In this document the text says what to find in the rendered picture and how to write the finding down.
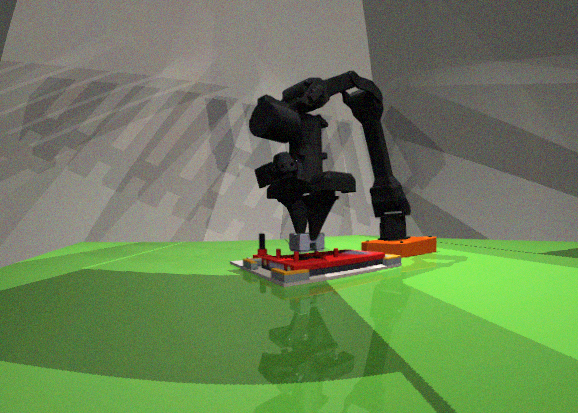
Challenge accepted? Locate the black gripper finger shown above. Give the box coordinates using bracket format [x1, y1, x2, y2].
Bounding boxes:
[277, 198, 308, 233]
[300, 195, 339, 240]

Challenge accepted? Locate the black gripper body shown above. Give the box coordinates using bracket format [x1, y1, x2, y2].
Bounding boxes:
[267, 144, 356, 199]

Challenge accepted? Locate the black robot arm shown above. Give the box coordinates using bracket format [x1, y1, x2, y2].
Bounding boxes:
[249, 70, 411, 241]

